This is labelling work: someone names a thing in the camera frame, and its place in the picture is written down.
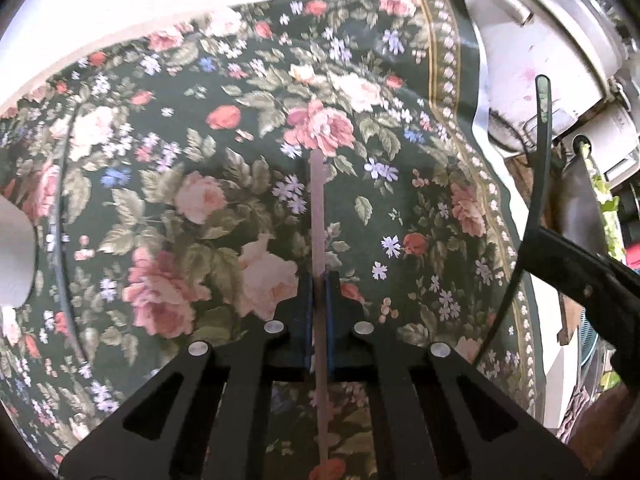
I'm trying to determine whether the white rice cooker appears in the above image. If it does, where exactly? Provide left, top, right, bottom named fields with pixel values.
left=460, top=0, right=640, bottom=186

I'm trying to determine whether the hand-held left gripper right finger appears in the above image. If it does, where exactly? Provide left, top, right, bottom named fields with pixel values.
left=324, top=269, right=585, bottom=480

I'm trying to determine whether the floral tablecloth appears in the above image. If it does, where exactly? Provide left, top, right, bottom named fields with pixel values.
left=0, top=0, right=548, bottom=480

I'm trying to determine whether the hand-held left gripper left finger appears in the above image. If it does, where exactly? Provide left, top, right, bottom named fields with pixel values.
left=57, top=267, right=316, bottom=480

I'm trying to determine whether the green patterned cloth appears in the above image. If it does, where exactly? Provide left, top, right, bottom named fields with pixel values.
left=587, top=155, right=627, bottom=261

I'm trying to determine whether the dark blue chopstick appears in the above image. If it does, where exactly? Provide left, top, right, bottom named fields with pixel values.
left=472, top=74, right=553, bottom=367

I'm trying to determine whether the dark brown wooden object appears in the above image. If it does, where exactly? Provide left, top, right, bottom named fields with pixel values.
left=552, top=152, right=608, bottom=256

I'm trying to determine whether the pink chopstick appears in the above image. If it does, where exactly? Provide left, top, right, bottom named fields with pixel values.
left=308, top=151, right=331, bottom=466

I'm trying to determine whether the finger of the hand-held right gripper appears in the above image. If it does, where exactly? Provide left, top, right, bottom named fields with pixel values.
left=522, top=226, right=619, bottom=307

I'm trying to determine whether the white cup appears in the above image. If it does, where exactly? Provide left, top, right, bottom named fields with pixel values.
left=0, top=199, right=40, bottom=307

